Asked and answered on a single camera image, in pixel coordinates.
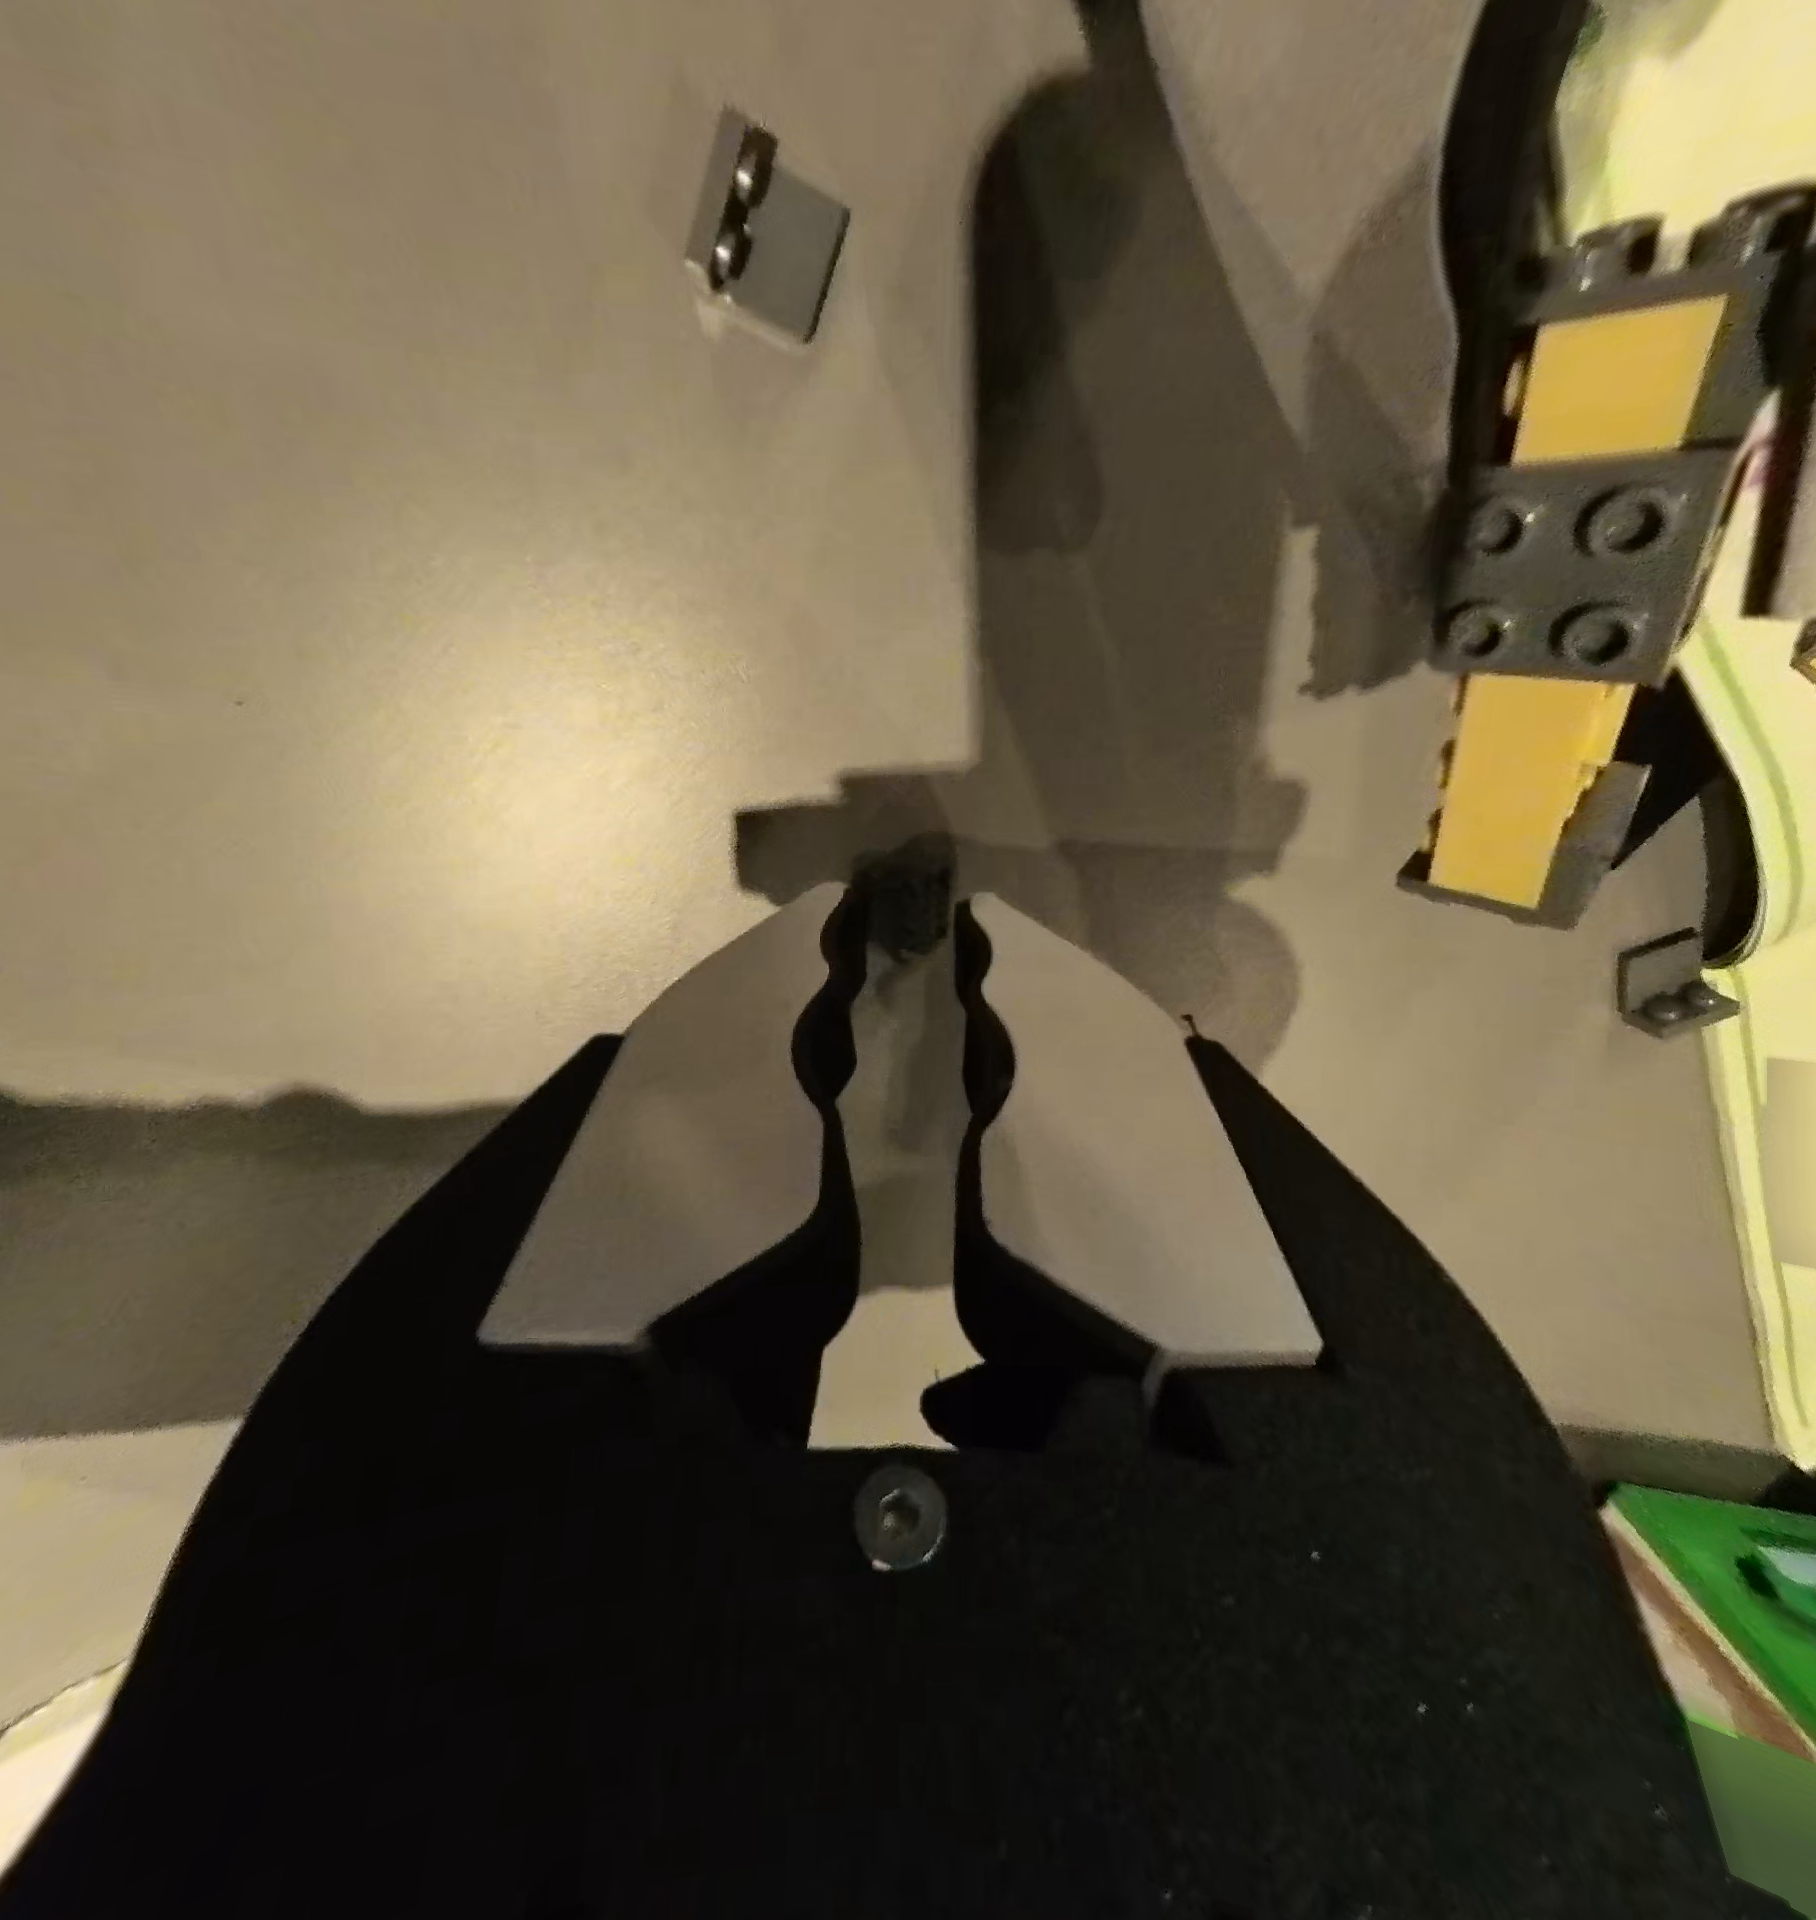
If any flat grey brick plate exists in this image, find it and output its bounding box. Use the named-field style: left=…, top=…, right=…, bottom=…
left=682, top=106, right=853, bottom=347

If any grey and yellow brick assembly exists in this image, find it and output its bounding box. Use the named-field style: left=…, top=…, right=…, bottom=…
left=1396, top=180, right=1816, bottom=933

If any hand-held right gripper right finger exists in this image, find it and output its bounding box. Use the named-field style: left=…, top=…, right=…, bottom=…
left=920, top=892, right=1330, bottom=1467

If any white desk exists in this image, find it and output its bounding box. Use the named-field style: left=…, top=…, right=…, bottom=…
left=0, top=0, right=1801, bottom=1780

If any green box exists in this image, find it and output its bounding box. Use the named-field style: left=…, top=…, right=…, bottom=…
left=1599, top=1477, right=1816, bottom=1920

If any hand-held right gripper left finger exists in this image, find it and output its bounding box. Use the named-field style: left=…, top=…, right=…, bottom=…
left=478, top=884, right=863, bottom=1446

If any small black brick piece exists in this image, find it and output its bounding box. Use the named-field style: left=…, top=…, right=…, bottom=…
left=847, top=852, right=957, bottom=962

